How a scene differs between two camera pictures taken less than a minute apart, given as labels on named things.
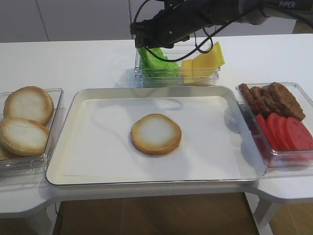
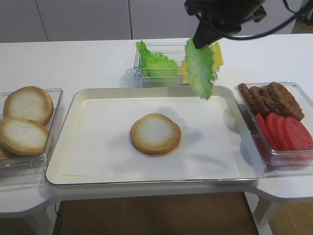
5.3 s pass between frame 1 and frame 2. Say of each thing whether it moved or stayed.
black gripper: moved
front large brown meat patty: stayed
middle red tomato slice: stayed
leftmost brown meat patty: stayed
